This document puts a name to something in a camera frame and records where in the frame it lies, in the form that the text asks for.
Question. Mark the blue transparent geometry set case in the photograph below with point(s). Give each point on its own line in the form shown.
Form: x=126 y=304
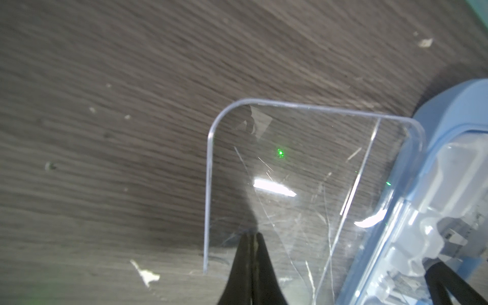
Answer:
x=434 y=206

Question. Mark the teal transparent ruler set case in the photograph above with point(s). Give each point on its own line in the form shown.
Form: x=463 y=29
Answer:
x=480 y=7

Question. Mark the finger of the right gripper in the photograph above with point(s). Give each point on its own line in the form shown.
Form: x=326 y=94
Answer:
x=443 y=283

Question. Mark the clear geometry case lid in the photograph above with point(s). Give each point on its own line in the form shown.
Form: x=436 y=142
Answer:
x=320 y=187

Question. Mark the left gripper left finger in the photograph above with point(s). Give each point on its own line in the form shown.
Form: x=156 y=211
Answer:
x=238 y=290

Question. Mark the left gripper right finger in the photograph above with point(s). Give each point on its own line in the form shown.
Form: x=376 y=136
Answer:
x=265 y=286

